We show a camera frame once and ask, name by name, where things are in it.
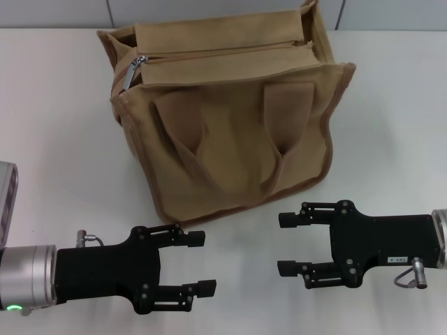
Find right gripper cable connector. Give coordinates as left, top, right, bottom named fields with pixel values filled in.
left=393, top=256, right=430, bottom=290

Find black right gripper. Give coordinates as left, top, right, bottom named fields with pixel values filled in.
left=277, top=200, right=441, bottom=290

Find gripper cable connector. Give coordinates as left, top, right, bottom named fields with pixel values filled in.
left=76, top=229, right=105, bottom=249
left=393, top=256, right=430, bottom=290

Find silver metal zipper pull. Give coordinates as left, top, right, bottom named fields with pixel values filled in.
left=122, top=55, right=149, bottom=92

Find khaki canvas food bag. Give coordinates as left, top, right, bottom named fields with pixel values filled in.
left=96, top=0, right=358, bottom=231

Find left gripper cable connector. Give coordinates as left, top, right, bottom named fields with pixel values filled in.
left=76, top=229, right=105, bottom=249

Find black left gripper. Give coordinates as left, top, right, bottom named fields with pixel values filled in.
left=54, top=224, right=218, bottom=315

